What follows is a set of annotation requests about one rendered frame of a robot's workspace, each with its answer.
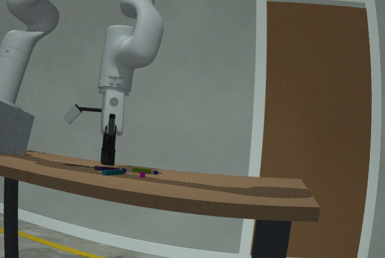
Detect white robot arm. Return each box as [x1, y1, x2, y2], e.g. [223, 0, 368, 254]
[0, 0, 164, 124]

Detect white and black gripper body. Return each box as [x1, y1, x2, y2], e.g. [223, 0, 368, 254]
[99, 89, 129, 136]

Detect purple rod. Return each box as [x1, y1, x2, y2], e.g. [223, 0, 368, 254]
[95, 166, 119, 171]

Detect turquoise rod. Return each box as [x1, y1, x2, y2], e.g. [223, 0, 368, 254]
[102, 170, 125, 176]

